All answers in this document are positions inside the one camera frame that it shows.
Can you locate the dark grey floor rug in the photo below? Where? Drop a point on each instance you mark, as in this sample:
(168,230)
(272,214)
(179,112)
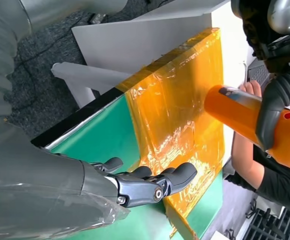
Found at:
(45,66)

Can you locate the black power adapter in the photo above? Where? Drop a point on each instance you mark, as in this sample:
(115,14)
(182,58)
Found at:
(98,18)

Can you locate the dark laptop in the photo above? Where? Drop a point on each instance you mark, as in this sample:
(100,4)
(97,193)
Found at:
(258,73)

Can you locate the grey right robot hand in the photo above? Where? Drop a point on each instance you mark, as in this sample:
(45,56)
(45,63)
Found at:
(35,185)

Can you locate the white table leg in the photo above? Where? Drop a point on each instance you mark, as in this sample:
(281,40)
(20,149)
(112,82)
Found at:
(85,78)

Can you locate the black chair base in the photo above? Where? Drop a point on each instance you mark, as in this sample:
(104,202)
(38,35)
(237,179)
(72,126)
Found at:
(272,225)

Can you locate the yellow film wrapped box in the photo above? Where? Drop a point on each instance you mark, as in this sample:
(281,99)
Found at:
(174,109)

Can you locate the white table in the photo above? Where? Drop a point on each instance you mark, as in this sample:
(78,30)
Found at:
(134,43)

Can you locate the person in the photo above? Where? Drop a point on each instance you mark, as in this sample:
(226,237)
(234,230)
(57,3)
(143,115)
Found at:
(280,185)

